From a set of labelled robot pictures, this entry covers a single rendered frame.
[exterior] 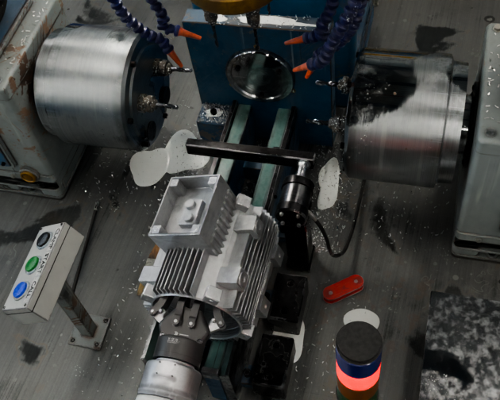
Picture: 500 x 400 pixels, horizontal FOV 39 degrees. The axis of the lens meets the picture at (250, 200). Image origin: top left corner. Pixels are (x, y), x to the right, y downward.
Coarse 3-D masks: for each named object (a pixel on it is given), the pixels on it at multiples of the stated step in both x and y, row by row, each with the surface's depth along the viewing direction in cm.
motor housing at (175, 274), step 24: (264, 216) 121; (240, 240) 117; (264, 240) 120; (168, 264) 115; (192, 264) 113; (216, 264) 115; (240, 264) 114; (264, 264) 120; (168, 288) 111; (192, 288) 111; (264, 288) 121; (168, 312) 123; (240, 312) 112; (216, 336) 123
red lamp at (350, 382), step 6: (342, 372) 95; (378, 372) 95; (342, 378) 96; (348, 378) 94; (354, 378) 94; (366, 378) 93; (372, 378) 95; (378, 378) 97; (348, 384) 96; (354, 384) 95; (360, 384) 95; (366, 384) 95; (372, 384) 97
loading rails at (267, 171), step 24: (240, 120) 154; (288, 120) 152; (288, 144) 150; (216, 168) 147; (240, 168) 155; (264, 168) 146; (288, 168) 154; (240, 192) 158; (264, 192) 143; (144, 360) 124; (216, 360) 123; (240, 360) 128; (216, 384) 125; (240, 384) 131
